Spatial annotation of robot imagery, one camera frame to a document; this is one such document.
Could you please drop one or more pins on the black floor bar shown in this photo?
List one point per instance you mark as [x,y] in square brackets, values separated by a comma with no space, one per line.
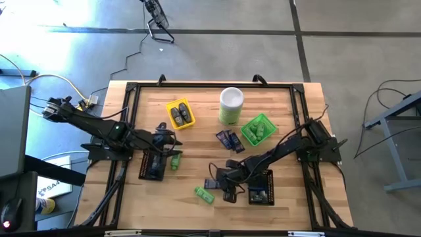
[19,72]

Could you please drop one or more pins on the blue-grey table frame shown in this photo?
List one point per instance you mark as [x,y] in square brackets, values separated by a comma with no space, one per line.
[391,145]

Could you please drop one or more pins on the yellow white cup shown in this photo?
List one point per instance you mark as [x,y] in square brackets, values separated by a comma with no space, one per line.
[47,206]

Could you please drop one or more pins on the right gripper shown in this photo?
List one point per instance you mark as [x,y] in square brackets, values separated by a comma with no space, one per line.
[235,174]

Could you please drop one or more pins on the green plastic basket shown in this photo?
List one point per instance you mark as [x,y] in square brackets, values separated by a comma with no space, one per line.
[269,127]

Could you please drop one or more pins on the yellow plastic basket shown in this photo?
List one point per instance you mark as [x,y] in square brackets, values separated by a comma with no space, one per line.
[169,110]

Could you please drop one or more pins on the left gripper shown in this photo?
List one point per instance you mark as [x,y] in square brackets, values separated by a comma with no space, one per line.
[158,141]

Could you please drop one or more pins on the black floor fan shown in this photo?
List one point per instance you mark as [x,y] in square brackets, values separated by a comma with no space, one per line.
[158,14]

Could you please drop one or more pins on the white label strip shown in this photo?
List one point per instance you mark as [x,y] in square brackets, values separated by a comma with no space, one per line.
[123,233]
[306,234]

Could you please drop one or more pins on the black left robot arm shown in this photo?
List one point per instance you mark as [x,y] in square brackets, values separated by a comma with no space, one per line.
[95,126]

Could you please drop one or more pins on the white power adapter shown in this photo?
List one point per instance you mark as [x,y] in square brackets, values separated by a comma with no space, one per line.
[93,99]

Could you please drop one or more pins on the black desk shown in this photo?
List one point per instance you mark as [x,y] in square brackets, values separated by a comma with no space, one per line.
[23,187]

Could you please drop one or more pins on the grey monitor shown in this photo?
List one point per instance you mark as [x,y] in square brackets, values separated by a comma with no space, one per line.
[14,131]

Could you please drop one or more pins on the black plastic basket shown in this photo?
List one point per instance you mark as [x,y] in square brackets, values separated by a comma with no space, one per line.
[162,176]
[271,187]

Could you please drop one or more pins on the black computer mouse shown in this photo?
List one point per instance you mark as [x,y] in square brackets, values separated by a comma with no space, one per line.
[11,212]

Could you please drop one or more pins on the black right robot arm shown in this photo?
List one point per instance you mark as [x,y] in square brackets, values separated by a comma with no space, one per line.
[283,148]

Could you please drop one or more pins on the white cardboard box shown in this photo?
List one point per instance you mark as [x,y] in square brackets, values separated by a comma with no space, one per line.
[54,191]

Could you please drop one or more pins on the green disinfecting wipes canister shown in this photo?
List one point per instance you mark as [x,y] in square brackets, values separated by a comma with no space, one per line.
[230,108]

